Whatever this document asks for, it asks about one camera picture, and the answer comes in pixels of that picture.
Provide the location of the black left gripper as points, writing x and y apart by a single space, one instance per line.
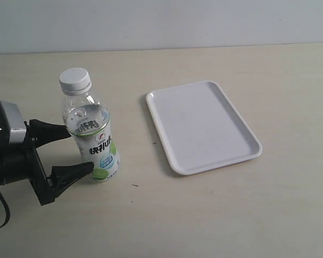
39 133

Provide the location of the clear plastic drink bottle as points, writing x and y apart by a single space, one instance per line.
89 123

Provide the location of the white bottle cap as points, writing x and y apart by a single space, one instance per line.
75 81

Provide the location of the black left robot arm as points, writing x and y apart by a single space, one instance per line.
21 161

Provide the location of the white rectangular plastic tray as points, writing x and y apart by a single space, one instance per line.
200 129

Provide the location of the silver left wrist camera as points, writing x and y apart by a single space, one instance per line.
14 122

